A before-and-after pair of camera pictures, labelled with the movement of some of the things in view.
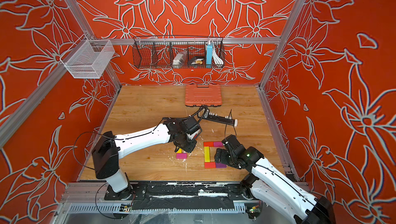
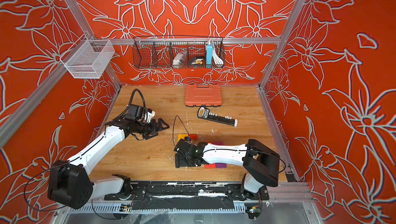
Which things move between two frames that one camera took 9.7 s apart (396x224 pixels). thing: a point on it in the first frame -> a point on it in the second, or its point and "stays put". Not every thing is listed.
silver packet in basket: (179, 59) stays put
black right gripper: (224, 152) -> (179, 161)
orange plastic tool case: (203, 95) stays put
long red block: (210, 165) stays put
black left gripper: (190, 149) -> (154, 129)
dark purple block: (218, 165) stays put
